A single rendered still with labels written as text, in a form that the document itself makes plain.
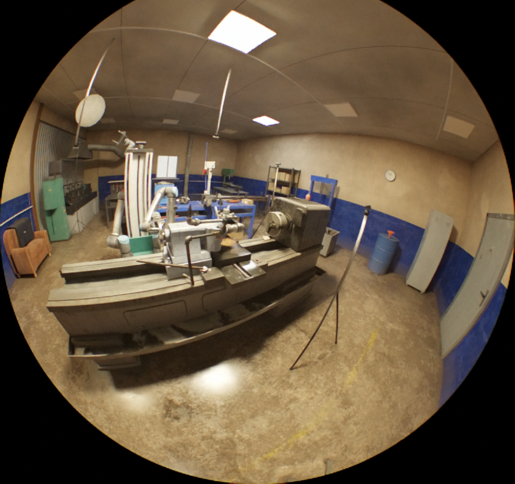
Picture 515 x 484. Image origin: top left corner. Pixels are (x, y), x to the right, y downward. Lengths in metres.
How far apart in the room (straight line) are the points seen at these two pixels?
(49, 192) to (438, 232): 8.38
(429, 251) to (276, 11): 4.69
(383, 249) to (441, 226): 1.56
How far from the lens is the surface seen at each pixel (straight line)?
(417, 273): 4.37
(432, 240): 4.23
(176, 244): 1.11
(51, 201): 4.69
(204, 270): 1.13
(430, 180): 4.77
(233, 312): 1.50
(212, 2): 2.20
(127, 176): 2.11
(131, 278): 1.43
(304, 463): 1.70
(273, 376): 1.67
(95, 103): 4.22
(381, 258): 4.05
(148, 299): 1.09
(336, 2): 2.04
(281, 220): 1.55
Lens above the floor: 1.55
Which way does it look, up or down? 18 degrees down
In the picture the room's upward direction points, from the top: 9 degrees clockwise
